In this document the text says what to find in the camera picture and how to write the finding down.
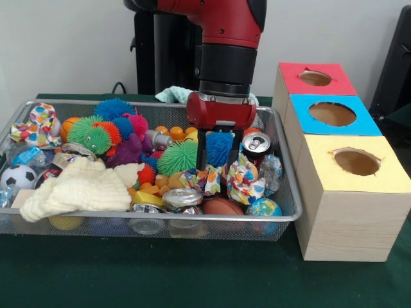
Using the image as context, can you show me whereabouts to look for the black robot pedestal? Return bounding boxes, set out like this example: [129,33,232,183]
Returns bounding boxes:
[130,12,205,96]

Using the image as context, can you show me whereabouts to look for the mint green cloth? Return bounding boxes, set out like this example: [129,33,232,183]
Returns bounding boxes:
[155,85,259,107]

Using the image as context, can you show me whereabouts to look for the shallow mesh bin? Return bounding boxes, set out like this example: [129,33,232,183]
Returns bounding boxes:
[0,99,303,242]

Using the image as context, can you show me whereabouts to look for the blue spiky rubber ball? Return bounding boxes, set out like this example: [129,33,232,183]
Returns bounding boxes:
[205,131,235,168]

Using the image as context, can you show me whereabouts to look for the green spiky rubber ball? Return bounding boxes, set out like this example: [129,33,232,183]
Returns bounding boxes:
[157,141,200,176]

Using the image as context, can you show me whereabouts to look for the black stand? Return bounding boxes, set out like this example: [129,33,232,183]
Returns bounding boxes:
[369,4,411,113]

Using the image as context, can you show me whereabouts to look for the brown toy football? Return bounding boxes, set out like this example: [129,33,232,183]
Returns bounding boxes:
[202,198,245,216]

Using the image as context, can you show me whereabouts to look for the crushed red drink can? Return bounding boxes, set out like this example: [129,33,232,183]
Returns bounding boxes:
[240,131,273,158]

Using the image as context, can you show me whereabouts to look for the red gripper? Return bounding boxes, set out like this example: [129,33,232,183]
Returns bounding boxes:
[186,91,258,171]

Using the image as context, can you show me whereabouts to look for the globe print ball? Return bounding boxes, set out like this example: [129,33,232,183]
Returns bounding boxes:
[245,197,283,216]

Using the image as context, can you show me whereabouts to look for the black and white soccer ball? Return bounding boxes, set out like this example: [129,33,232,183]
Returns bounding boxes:
[0,164,38,190]

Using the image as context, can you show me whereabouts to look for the cream yellow cloth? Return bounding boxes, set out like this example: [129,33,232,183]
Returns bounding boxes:
[19,156,145,223]

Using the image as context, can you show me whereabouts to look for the wooden box with three holes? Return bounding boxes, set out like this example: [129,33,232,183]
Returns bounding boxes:
[271,62,411,262]

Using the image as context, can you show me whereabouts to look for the green fuzzy caterpillar toy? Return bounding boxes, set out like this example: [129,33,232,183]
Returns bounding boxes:
[66,115,123,155]

